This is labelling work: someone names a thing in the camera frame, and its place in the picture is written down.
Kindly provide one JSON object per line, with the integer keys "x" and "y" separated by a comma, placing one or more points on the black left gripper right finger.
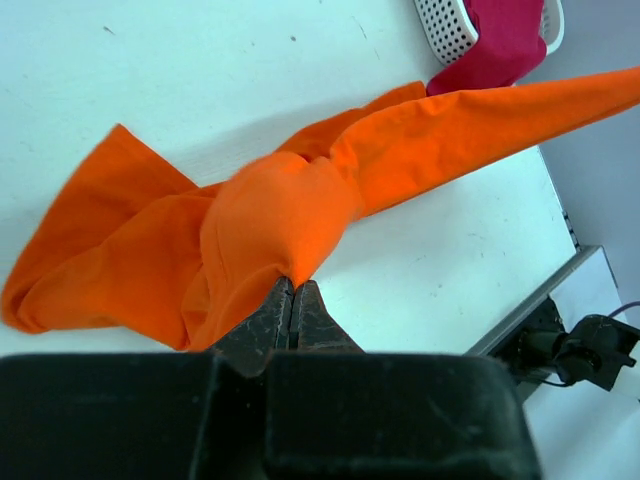
{"x": 314, "y": 329}

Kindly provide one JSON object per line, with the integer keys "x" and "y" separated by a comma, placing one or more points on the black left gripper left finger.
{"x": 247, "y": 346}

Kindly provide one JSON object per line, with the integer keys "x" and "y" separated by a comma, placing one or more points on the orange t shirt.
{"x": 130, "y": 241}

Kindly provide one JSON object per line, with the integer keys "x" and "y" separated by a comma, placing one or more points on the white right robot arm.
{"x": 596, "y": 350}

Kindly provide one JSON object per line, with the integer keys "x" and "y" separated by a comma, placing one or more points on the white perforated plastic basket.
{"x": 451, "y": 33}

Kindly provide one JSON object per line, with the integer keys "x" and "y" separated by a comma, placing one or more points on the crimson red t shirt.
{"x": 508, "y": 47}

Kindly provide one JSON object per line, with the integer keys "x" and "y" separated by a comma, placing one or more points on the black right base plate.
{"x": 528, "y": 348}

